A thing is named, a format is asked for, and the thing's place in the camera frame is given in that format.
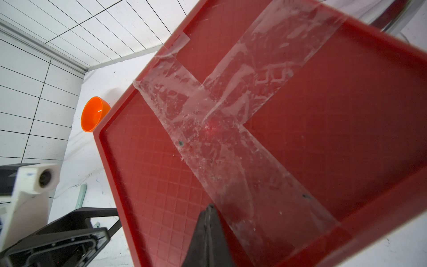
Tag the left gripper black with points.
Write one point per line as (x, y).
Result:
(70, 241)

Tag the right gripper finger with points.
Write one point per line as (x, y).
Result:
(208, 246)

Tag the red drawer cabinet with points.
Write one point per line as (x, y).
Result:
(305, 128)

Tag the orange bowl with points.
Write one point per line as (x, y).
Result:
(93, 113)

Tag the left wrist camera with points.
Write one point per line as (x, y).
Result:
(29, 206)

